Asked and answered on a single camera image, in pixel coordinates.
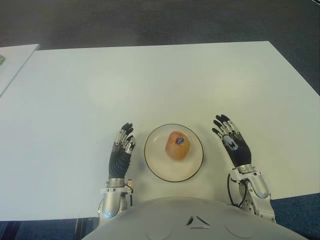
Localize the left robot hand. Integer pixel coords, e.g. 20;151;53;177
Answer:
108;122;137;180

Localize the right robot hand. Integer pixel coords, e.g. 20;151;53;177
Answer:
211;114;253;169

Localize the red apple with blue sticker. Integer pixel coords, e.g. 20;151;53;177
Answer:
164;130;191;161

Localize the white plate with black rim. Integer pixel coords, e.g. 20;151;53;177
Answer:
143;123;205;183

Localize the grey robot torso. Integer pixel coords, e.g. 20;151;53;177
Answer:
79;196;311;240

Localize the white side table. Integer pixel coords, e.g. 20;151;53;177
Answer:
0;43;40;98

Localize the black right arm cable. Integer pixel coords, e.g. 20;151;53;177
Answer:
226;171;248;207

